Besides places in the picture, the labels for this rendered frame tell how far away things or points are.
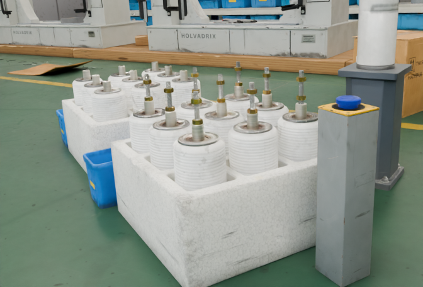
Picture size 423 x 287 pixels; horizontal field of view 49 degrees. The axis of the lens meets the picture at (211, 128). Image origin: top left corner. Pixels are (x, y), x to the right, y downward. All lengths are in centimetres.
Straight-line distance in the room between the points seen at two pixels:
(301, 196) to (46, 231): 59
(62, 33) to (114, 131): 319
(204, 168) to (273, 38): 227
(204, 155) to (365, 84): 55
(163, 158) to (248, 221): 21
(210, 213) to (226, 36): 247
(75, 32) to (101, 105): 300
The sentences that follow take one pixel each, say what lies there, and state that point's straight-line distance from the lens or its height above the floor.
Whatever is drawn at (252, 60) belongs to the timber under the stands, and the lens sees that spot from 304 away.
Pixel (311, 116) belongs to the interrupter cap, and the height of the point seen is 25.
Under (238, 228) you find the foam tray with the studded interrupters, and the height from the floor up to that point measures 10.
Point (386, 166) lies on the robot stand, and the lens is 128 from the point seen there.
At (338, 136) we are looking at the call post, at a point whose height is 27.
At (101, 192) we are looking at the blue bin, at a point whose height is 4.
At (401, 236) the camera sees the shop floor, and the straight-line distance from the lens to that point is 107.
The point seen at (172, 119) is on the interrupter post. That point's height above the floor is 26.
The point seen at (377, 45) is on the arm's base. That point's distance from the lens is 122.
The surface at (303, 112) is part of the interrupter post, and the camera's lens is 96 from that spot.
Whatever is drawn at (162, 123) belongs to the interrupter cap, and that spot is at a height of 25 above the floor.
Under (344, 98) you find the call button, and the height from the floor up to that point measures 33.
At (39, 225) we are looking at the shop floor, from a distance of 119.
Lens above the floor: 51
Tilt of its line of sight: 17 degrees down
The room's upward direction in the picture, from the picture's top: 3 degrees counter-clockwise
